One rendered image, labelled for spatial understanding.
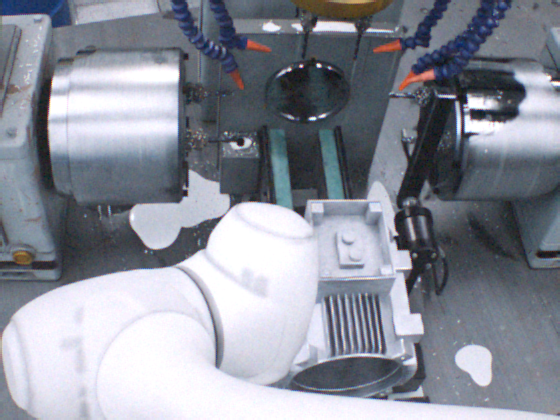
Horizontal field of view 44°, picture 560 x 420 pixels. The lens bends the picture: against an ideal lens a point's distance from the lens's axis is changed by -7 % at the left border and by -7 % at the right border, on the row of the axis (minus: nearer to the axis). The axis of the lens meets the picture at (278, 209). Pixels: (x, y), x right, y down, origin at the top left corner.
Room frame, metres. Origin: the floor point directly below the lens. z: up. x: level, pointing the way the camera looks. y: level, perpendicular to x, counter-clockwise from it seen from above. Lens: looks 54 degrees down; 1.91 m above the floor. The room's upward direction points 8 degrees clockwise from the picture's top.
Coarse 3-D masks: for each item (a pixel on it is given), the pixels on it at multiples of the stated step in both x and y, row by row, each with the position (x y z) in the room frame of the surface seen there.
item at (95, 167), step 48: (144, 48) 0.83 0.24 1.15; (96, 96) 0.71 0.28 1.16; (144, 96) 0.72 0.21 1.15; (192, 96) 0.82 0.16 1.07; (48, 144) 0.69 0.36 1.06; (96, 144) 0.65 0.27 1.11; (144, 144) 0.67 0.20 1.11; (192, 144) 0.72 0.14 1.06; (96, 192) 0.63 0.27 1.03; (144, 192) 0.65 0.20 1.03
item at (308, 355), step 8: (392, 232) 0.60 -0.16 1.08; (392, 240) 0.59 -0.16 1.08; (304, 344) 0.41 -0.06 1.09; (392, 344) 0.43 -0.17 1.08; (400, 344) 0.42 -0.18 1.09; (408, 344) 0.43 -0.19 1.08; (304, 352) 0.40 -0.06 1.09; (312, 352) 0.40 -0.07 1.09; (392, 352) 0.42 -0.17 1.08; (400, 352) 0.41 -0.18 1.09; (408, 352) 0.42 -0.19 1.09; (296, 360) 0.39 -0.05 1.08; (304, 360) 0.39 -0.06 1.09; (312, 360) 0.39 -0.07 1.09; (400, 360) 0.41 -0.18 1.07; (384, 392) 0.41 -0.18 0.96; (392, 392) 0.42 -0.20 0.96
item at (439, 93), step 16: (432, 96) 0.72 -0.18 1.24; (448, 96) 0.71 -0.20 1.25; (432, 112) 0.71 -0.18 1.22; (448, 112) 0.71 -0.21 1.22; (432, 128) 0.71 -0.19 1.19; (416, 144) 0.72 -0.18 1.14; (432, 144) 0.71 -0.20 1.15; (416, 160) 0.71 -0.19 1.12; (432, 160) 0.71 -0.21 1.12; (416, 176) 0.71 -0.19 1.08; (400, 192) 0.72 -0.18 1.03; (416, 192) 0.71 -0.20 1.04; (400, 208) 0.71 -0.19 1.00
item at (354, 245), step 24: (312, 216) 0.56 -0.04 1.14; (336, 216) 0.59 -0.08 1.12; (360, 216) 0.60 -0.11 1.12; (384, 216) 0.58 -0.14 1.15; (336, 240) 0.55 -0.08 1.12; (360, 240) 0.55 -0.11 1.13; (384, 240) 0.55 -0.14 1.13; (336, 264) 0.51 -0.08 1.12; (360, 264) 0.51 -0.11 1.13; (384, 264) 0.52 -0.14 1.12; (336, 288) 0.47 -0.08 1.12; (360, 288) 0.48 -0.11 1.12; (384, 288) 0.49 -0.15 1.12
